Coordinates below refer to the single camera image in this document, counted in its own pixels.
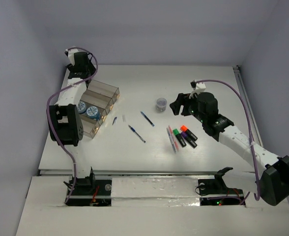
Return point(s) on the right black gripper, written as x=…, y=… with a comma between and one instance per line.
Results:
x=183, y=99

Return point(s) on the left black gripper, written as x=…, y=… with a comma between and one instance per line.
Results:
x=77, y=73

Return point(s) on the orange cap black highlighter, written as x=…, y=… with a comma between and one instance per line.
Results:
x=189, y=132

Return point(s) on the green cap black highlighter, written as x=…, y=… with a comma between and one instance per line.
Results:
x=179, y=137

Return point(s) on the purple cap black highlighter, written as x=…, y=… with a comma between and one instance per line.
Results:
x=189, y=140

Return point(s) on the blue white tape roll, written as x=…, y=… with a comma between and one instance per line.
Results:
x=93, y=113
x=82, y=107

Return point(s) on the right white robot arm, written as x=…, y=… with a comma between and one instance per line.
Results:
x=270, y=179

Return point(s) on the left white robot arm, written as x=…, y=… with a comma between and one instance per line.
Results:
x=65, y=124

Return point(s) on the clear compartment organizer tray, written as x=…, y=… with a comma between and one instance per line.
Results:
x=103, y=96

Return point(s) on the blue pen upper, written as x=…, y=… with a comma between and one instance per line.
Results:
x=145, y=116

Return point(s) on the blue pen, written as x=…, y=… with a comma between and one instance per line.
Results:
x=145, y=116
x=136, y=133

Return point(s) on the blue pen lower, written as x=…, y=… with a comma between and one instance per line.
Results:
x=136, y=133

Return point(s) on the white foam front block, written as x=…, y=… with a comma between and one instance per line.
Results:
x=154, y=192

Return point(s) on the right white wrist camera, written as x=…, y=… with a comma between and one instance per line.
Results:
x=197, y=87

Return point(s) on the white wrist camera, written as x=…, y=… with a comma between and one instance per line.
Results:
x=197, y=87
x=70, y=54

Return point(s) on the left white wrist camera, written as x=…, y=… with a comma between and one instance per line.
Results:
x=70, y=54

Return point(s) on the aluminium rail right edge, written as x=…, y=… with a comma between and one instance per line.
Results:
x=243, y=94

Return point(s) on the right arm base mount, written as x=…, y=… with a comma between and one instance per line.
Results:
x=214, y=192

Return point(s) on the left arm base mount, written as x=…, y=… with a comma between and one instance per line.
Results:
x=89, y=191

